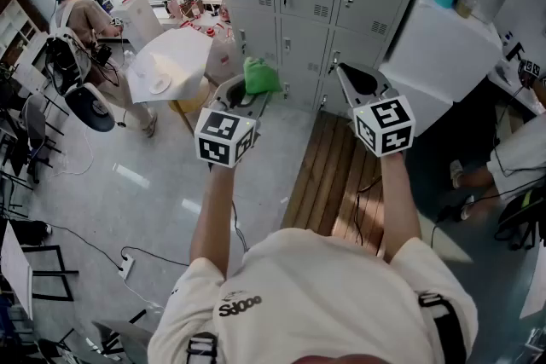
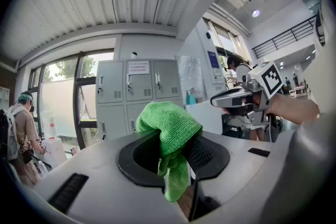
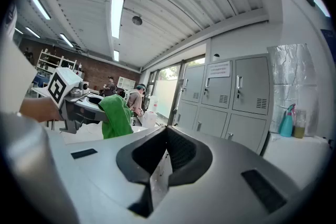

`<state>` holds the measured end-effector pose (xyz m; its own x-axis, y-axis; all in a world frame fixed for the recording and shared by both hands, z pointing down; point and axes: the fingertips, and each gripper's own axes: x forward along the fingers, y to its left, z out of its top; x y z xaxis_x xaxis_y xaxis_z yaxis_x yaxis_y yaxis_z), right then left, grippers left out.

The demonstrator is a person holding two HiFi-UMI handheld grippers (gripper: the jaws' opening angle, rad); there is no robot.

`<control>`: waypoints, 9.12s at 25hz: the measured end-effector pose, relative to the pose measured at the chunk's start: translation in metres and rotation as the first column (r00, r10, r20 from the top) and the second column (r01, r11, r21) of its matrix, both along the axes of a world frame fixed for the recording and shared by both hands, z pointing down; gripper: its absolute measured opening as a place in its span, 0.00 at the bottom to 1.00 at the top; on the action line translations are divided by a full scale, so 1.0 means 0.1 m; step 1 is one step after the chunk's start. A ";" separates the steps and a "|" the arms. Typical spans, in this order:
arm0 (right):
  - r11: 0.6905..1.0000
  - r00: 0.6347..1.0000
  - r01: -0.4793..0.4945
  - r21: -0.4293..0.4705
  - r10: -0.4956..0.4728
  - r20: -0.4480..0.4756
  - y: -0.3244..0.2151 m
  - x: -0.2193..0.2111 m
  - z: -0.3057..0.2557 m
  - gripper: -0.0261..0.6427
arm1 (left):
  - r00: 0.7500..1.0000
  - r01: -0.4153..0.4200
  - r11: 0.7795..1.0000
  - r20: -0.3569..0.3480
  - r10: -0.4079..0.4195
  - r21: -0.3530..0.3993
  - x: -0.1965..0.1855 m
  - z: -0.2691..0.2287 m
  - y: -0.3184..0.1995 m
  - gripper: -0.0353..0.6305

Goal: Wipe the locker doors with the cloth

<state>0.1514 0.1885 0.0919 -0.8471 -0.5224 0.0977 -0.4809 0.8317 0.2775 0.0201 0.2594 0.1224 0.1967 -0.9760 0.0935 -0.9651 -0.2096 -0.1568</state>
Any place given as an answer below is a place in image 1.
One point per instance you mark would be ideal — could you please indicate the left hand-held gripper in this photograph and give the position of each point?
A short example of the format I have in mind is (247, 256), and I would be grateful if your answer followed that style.
(217, 138)

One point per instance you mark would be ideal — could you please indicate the white round table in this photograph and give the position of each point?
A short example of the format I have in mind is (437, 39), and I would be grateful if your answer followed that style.
(179, 55)

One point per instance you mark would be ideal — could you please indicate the grey metal locker door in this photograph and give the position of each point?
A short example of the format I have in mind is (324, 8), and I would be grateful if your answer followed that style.
(305, 38)

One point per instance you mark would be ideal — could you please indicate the clear plastic jug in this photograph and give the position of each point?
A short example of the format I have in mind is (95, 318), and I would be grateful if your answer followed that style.
(222, 55)

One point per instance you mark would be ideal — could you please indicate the green wiping cloth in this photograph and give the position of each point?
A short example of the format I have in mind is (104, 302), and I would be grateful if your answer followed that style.
(261, 76)

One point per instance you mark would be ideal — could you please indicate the wooden slat board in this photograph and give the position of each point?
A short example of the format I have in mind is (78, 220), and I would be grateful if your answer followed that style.
(324, 183)

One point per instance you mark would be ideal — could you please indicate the black backpack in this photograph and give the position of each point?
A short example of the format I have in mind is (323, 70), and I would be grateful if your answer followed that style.
(522, 217)

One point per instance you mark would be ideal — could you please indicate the person's right forearm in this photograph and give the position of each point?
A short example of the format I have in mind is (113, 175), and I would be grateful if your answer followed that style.
(399, 204)

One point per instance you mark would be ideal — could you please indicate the white plate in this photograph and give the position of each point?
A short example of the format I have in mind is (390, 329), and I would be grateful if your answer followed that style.
(160, 84)

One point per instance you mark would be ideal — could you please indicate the white and navy chair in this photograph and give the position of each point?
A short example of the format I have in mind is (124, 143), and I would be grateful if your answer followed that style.
(91, 111)

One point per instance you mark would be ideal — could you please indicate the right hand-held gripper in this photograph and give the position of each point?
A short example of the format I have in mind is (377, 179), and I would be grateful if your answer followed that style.
(386, 125)

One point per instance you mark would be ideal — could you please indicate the white t-shirt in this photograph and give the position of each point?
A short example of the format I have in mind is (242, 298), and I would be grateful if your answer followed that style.
(320, 290)

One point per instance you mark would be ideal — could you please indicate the yellow liquid jar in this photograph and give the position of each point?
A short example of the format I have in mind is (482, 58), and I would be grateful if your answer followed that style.
(466, 6)

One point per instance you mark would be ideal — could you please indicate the white power strip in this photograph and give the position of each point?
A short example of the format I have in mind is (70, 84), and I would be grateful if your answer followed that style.
(126, 266)

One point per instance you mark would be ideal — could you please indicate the round wooden table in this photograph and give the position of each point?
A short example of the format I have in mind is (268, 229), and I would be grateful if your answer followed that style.
(192, 102)

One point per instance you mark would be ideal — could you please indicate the white wall shelf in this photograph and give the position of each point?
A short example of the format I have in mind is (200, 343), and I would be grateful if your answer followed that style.
(17, 30)

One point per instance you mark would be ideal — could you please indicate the person's left forearm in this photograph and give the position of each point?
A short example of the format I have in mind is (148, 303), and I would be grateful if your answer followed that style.
(213, 217)

